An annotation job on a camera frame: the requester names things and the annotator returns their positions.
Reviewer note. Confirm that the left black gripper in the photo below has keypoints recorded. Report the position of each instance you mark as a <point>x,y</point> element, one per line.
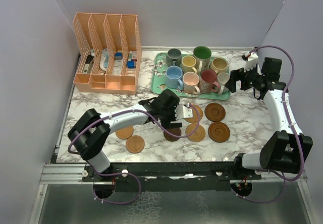
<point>167,123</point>

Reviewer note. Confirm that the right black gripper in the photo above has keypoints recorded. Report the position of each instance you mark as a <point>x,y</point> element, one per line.
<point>239,74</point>

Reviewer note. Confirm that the dark walnut coaster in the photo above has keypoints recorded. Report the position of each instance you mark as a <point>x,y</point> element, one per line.
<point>173,134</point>

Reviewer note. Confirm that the white speckled mug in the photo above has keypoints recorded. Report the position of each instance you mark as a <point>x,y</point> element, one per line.
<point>222,79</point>

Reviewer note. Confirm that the woven rattan coaster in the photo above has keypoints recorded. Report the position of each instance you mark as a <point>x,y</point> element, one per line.
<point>197,135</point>
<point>197,112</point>

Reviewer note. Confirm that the tan beige mug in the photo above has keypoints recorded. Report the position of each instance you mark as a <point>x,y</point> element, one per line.
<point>219,65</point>

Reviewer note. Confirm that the green floral tray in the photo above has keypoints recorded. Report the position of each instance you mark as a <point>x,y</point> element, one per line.
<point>158,82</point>

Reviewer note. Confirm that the light wood coaster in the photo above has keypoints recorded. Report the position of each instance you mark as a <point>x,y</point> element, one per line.
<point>125,133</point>
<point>135,144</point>

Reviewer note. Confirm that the brown wooden coaster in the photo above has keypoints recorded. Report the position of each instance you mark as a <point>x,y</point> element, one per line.
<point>215,112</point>
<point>219,132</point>

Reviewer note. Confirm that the peach plastic file organizer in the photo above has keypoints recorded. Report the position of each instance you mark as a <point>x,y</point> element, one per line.
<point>110,53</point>

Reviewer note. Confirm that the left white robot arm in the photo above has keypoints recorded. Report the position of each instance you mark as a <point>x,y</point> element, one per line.
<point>90,132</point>

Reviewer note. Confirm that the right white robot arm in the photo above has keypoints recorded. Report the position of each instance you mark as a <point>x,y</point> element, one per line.
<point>288,148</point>

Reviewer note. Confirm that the blue mug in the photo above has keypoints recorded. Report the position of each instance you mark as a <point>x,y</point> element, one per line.
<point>174,76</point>

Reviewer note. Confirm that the light pink mug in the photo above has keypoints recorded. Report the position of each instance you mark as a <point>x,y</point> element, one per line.
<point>191,81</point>

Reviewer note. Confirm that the red floral mug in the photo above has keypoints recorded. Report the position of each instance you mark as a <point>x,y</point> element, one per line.
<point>208,82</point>

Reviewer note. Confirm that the dark grey mug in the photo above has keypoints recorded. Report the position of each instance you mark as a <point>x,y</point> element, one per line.
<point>173,57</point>

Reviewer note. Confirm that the yellow mug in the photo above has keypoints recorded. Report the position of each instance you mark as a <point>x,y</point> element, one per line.
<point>188,64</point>

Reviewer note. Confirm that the blue tape dispenser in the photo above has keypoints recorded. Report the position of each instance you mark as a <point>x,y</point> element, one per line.
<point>131,64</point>

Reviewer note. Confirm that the green mug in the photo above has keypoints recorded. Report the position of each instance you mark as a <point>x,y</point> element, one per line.
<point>202,55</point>

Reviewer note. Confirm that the blue eraser box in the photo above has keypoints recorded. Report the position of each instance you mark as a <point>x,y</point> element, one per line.
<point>118,56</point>

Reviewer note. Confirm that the white blue pack in organizer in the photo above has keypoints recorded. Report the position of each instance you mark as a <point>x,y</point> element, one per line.
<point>104,60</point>

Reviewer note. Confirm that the black white tool in organizer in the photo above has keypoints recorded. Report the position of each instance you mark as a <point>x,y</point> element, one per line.
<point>89,63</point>

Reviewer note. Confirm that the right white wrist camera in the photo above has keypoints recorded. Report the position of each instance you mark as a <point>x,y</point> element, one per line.
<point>251,59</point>

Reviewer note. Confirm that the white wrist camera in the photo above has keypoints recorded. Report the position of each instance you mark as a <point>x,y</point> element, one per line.
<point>183,112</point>
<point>251,59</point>

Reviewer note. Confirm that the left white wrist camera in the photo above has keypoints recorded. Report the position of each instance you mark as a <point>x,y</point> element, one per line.
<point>183,112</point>

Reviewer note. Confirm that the black mounting rail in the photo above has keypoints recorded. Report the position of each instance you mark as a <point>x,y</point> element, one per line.
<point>170,176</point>

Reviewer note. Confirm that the aluminium frame rail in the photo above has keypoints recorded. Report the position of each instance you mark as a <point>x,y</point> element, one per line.
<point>72,174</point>

